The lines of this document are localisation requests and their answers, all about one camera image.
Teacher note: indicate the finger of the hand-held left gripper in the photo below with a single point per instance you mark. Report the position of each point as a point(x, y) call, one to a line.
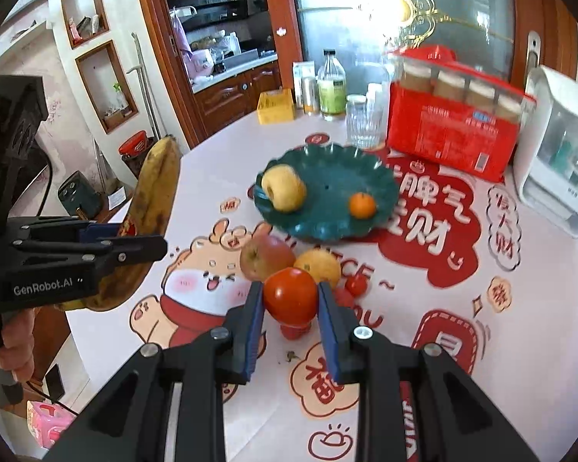
point(98, 232)
point(135, 246)

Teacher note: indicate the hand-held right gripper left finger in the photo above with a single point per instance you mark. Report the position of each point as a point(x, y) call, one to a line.
point(253, 329)

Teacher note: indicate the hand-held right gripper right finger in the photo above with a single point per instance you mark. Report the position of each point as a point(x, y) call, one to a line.
point(328, 334)

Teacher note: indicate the spotted yellow banana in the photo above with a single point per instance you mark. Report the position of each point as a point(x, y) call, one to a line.
point(159, 187)

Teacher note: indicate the large orange fruit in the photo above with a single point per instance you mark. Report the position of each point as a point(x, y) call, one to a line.
point(320, 264)

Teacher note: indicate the red apple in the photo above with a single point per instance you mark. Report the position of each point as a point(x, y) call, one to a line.
point(265, 256)

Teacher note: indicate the dark green scalloped plate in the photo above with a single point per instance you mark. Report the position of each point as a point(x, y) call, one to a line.
point(332, 178)

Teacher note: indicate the person's left hand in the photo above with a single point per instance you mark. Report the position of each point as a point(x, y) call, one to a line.
point(19, 341)

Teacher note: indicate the small green stem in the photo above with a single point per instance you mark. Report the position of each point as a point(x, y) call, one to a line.
point(291, 357)

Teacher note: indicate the red cherry tomato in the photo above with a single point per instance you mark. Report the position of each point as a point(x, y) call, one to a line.
point(356, 285)

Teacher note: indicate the red lidded container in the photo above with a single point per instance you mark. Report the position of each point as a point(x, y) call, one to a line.
point(135, 147)

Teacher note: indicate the small orange tangerine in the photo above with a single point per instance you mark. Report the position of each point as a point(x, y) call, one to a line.
point(362, 205)

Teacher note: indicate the pink packet on floor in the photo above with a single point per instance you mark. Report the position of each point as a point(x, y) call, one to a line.
point(48, 423)

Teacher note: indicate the metal mop pole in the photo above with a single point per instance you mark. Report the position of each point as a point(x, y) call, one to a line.
point(147, 91)

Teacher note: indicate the wooden kitchen cabinet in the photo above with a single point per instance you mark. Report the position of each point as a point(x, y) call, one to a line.
point(226, 96)

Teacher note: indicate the yellow box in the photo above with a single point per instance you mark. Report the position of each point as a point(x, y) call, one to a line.
point(275, 107)

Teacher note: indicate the ribbed glass cup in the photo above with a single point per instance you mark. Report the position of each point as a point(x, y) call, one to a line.
point(364, 127)

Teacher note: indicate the red paper roll package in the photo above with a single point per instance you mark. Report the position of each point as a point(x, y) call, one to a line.
point(443, 134)

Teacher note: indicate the silver can with orange base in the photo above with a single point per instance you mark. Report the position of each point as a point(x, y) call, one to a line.
point(309, 96)

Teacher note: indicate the glass bottle with green label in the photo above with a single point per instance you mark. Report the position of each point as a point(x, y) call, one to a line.
point(332, 91)

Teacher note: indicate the white carton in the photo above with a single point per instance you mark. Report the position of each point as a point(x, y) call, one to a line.
point(302, 70)

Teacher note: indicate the white countertop appliance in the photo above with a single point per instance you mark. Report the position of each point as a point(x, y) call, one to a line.
point(554, 154)

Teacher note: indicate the frosted glass door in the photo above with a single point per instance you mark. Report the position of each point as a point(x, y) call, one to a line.
point(347, 9)

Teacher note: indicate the wall niche shelf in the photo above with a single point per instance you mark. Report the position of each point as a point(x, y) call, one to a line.
point(84, 7)
point(108, 86)

